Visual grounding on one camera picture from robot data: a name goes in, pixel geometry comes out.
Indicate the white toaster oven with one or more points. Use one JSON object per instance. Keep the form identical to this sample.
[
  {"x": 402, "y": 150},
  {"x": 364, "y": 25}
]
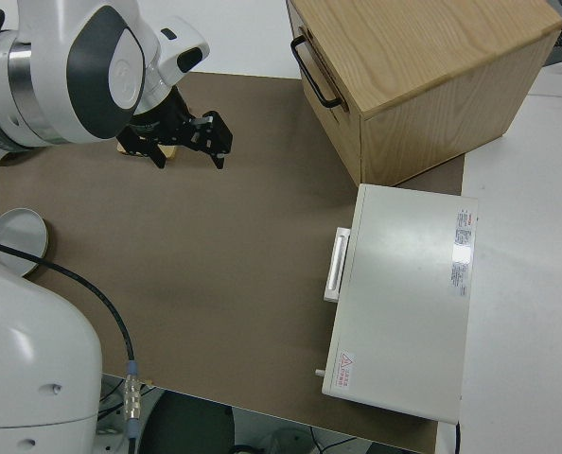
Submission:
[{"x": 404, "y": 307}]

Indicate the wooden drawer cabinet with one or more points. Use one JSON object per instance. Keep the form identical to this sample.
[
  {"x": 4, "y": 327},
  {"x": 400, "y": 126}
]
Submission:
[{"x": 427, "y": 47}]

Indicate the wooden mug tree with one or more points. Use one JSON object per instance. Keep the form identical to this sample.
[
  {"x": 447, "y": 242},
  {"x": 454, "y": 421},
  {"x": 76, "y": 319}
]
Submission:
[{"x": 170, "y": 152}]

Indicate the gray plate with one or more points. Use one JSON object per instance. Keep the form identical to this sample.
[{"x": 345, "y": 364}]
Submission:
[{"x": 23, "y": 227}]

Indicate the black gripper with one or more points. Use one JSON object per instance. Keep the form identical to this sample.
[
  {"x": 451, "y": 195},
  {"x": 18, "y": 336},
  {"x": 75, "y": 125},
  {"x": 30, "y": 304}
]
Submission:
[{"x": 172, "y": 127}]

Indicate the black round stool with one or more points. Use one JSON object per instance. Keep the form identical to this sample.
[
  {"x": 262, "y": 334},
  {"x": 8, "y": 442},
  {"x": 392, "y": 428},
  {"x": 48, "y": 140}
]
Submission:
[{"x": 191, "y": 425}]

